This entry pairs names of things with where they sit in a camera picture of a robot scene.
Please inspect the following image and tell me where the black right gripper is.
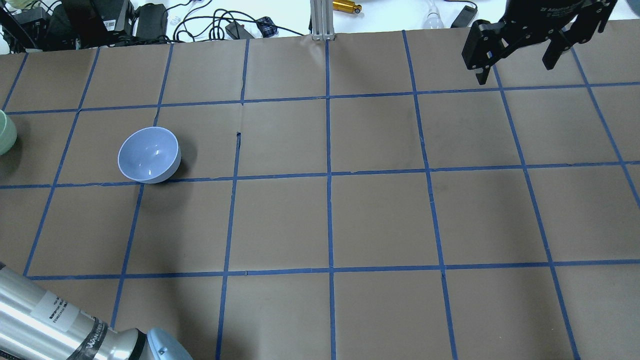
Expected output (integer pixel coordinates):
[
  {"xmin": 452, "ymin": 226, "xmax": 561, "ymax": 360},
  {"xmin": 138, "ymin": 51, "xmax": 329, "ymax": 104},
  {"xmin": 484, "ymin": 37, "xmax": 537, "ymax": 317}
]
[{"xmin": 461, "ymin": 0, "xmax": 617, "ymax": 85}]

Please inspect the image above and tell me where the green ceramic bowl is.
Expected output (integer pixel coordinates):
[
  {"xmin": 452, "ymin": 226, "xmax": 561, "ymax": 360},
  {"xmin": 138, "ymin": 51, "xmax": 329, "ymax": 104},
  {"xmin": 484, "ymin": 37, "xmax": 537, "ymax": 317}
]
[{"xmin": 0, "ymin": 111, "xmax": 18, "ymax": 155}]

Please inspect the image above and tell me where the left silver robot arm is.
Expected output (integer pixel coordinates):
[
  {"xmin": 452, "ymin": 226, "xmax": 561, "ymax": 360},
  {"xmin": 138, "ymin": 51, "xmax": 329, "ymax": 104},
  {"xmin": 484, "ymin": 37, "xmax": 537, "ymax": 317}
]
[{"xmin": 0, "ymin": 264, "xmax": 191, "ymax": 360}]

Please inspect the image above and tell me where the blue ceramic bowl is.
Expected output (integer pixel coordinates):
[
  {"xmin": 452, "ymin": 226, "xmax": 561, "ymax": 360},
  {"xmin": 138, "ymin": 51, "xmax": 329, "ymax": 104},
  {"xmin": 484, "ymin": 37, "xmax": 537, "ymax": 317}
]
[{"xmin": 117, "ymin": 126, "xmax": 182, "ymax": 184}]

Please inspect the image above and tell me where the black power adapter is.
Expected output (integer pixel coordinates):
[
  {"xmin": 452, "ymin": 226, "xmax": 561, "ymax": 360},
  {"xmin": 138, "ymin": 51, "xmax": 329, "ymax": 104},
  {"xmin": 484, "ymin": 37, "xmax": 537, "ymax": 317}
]
[{"xmin": 450, "ymin": 5, "xmax": 478, "ymax": 28}]

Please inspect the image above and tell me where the white light bulb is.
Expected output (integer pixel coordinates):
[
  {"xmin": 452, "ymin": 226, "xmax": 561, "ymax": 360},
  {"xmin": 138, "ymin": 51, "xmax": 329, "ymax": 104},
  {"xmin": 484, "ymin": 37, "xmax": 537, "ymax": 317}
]
[{"xmin": 423, "ymin": 0, "xmax": 444, "ymax": 30}]

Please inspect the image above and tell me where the yellow cylindrical tool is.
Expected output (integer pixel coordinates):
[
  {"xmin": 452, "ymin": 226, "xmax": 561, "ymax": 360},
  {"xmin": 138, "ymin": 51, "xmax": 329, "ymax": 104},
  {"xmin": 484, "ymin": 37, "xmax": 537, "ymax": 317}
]
[{"xmin": 333, "ymin": 0, "xmax": 362, "ymax": 14}]

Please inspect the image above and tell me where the black power brick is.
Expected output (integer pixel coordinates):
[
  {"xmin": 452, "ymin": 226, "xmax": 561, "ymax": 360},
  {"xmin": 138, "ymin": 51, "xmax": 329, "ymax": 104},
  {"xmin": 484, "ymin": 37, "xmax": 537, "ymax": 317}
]
[{"xmin": 134, "ymin": 3, "xmax": 169, "ymax": 40}]

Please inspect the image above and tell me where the aluminium frame post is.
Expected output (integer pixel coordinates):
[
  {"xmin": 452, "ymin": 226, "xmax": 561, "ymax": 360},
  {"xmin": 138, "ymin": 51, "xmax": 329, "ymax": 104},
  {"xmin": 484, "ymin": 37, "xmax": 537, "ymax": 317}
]
[{"xmin": 310, "ymin": 0, "xmax": 336, "ymax": 41}]

